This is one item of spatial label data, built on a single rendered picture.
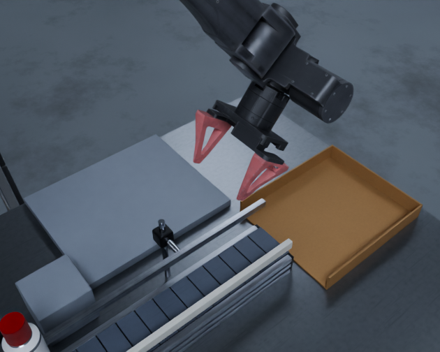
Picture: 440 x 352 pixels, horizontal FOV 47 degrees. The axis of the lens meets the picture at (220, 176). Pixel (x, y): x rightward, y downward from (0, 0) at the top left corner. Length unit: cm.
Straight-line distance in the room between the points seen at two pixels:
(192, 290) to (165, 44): 262
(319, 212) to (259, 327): 32
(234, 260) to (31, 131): 200
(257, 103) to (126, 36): 291
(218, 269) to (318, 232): 25
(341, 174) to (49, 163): 169
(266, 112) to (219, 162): 59
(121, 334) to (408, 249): 61
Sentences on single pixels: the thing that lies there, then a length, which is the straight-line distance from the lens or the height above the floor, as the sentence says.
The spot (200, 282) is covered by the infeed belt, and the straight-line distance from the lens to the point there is 96.
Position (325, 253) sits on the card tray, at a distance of 108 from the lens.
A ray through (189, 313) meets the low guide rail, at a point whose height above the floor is 92.
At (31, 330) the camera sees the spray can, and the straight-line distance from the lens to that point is 75.
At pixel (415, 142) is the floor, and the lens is 278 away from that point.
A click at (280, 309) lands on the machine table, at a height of 83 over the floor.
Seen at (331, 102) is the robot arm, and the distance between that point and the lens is 63.
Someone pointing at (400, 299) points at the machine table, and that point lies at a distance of 106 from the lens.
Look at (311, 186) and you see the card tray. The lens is 120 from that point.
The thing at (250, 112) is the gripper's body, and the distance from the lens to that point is 68.
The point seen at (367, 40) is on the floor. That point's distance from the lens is 358.
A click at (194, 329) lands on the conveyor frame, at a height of 88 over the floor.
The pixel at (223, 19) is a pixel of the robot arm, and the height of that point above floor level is 141.
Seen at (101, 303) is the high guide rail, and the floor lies 96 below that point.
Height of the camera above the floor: 168
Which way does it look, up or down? 44 degrees down
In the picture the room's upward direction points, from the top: straight up
